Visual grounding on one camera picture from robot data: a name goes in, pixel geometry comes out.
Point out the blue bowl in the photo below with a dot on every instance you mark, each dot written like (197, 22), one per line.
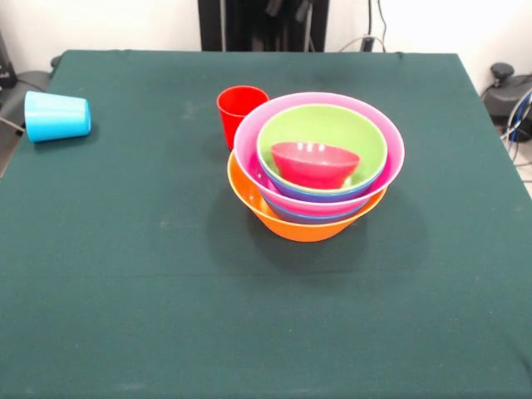
(316, 218)
(324, 196)

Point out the red cup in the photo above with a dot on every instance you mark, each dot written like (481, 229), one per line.
(237, 108)

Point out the small pink-red bowl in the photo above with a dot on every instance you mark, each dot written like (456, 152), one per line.
(316, 170)

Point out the blue cup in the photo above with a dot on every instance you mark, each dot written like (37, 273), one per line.
(56, 116)

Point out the dark green tablecloth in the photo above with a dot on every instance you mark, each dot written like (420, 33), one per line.
(208, 311)

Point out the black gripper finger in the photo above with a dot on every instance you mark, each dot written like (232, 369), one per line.
(302, 10)
(274, 6)

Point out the green bowl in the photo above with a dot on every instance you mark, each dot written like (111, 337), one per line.
(324, 124)

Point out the orange bowl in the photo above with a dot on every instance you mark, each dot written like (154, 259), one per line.
(307, 230)

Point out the large pink bowl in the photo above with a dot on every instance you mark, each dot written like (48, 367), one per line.
(245, 137)

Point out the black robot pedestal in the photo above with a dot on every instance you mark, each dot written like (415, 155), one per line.
(241, 25)

